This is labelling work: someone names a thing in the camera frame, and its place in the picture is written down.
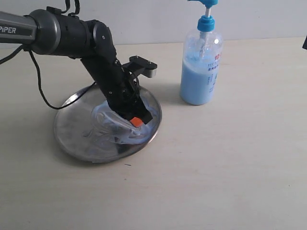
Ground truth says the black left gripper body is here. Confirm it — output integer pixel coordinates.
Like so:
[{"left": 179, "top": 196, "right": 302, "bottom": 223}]
[{"left": 107, "top": 67, "right": 149, "bottom": 120}]

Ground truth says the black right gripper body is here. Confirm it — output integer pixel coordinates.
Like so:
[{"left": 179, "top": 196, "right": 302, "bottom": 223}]
[{"left": 302, "top": 37, "right": 307, "bottom": 50}]

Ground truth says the blue pump lotion bottle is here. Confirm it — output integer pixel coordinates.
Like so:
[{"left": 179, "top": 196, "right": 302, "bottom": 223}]
[{"left": 180, "top": 0, "right": 223, "bottom": 105}]

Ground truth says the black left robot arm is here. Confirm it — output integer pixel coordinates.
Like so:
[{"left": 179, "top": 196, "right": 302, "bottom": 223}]
[{"left": 0, "top": 7, "right": 157, "bottom": 127}]

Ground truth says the blue soap smear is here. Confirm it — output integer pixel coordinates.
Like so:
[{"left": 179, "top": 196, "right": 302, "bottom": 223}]
[{"left": 83, "top": 96, "right": 161, "bottom": 149}]

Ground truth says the round stainless steel plate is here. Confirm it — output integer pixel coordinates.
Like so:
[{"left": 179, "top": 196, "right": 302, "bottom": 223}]
[{"left": 54, "top": 85, "right": 162, "bottom": 163}]

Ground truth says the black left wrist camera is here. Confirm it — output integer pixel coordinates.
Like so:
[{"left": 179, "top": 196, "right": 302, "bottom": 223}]
[{"left": 123, "top": 56, "right": 157, "bottom": 78}]

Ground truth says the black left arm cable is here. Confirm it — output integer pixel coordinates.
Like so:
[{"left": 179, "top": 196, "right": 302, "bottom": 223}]
[{"left": 0, "top": 45, "right": 96, "bottom": 110}]

